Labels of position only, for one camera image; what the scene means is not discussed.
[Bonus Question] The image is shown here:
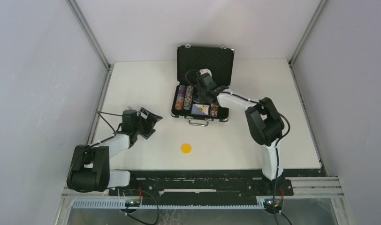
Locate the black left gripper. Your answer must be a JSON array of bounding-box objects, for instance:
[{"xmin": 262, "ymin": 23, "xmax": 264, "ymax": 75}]
[{"xmin": 133, "ymin": 108, "xmax": 162, "ymax": 140}]

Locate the playing card deck box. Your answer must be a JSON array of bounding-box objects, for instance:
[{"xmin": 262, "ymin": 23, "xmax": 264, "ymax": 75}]
[{"xmin": 191, "ymin": 104, "xmax": 210, "ymax": 116}]

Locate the black poker set case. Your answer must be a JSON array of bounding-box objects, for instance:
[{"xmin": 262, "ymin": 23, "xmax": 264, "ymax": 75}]
[{"xmin": 171, "ymin": 44, "xmax": 235, "ymax": 126}]

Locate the yellow round button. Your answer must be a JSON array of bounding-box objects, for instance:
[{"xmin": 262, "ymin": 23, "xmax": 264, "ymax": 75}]
[{"xmin": 181, "ymin": 143, "xmax": 192, "ymax": 154}]

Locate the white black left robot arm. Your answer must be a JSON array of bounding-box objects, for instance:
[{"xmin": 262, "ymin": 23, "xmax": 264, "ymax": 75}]
[{"xmin": 66, "ymin": 107, "xmax": 163, "ymax": 195}]

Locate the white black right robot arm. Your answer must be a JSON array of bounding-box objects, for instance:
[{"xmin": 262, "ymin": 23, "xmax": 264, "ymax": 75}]
[{"xmin": 172, "ymin": 68, "xmax": 290, "ymax": 195}]

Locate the orange blue chip stack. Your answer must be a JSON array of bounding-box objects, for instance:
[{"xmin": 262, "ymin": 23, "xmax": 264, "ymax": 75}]
[{"xmin": 209, "ymin": 105, "xmax": 219, "ymax": 117}]

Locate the purple orange chip stack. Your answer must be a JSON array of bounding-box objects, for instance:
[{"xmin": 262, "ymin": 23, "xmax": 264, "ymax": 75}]
[{"xmin": 175, "ymin": 85, "xmax": 186, "ymax": 110}]

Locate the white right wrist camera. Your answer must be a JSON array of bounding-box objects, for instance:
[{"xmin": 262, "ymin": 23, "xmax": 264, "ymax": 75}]
[{"xmin": 199, "ymin": 68, "xmax": 212, "ymax": 77}]

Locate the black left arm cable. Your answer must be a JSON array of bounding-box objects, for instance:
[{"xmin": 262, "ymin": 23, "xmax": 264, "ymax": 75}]
[{"xmin": 96, "ymin": 111, "xmax": 124, "ymax": 134}]

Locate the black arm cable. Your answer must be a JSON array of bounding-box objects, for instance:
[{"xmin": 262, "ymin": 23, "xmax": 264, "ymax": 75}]
[
  {"xmin": 96, "ymin": 111, "xmax": 124, "ymax": 134},
  {"xmin": 184, "ymin": 69, "xmax": 291, "ymax": 225}
]

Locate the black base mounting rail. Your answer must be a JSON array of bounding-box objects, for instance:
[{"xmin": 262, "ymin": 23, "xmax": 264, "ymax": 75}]
[{"xmin": 108, "ymin": 169, "xmax": 294, "ymax": 206}]

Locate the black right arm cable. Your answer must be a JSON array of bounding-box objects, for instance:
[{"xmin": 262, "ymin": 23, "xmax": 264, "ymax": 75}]
[{"xmin": 184, "ymin": 69, "xmax": 291, "ymax": 225}]

